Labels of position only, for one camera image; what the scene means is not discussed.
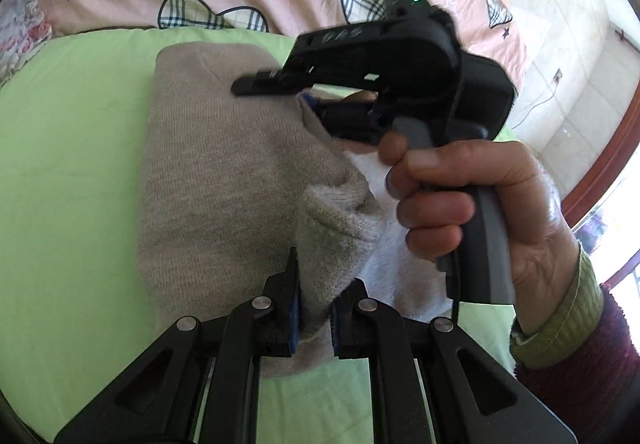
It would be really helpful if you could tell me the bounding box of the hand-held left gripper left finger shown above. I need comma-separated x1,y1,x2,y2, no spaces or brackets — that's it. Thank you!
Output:
52,247,301,444

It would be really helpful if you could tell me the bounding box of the green bed sheet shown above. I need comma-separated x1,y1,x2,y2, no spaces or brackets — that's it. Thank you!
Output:
0,27,518,444

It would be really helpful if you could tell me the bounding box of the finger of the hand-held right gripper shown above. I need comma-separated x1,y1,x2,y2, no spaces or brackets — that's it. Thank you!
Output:
300,93,396,142
231,67,301,98

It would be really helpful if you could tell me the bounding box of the thin wall cable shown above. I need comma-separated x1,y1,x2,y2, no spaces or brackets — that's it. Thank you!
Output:
515,82,557,126

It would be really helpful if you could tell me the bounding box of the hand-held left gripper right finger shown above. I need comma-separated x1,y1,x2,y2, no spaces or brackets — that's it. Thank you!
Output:
330,277,576,444

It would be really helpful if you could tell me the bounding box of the brown wooden door frame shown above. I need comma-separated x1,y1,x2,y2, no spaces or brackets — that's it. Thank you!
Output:
560,84,640,230

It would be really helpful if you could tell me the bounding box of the floral ruffled pillow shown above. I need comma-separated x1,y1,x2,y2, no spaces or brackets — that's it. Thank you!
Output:
0,0,53,85

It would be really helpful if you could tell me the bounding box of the beige knitted sweater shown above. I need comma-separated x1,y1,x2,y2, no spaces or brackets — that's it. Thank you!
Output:
136,42,451,377

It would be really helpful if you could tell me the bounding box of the person's right forearm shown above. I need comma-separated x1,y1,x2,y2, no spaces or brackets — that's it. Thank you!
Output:
509,244,640,444

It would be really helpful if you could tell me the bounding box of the person's right hand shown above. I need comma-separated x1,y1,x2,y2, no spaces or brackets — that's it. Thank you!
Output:
377,131,583,335

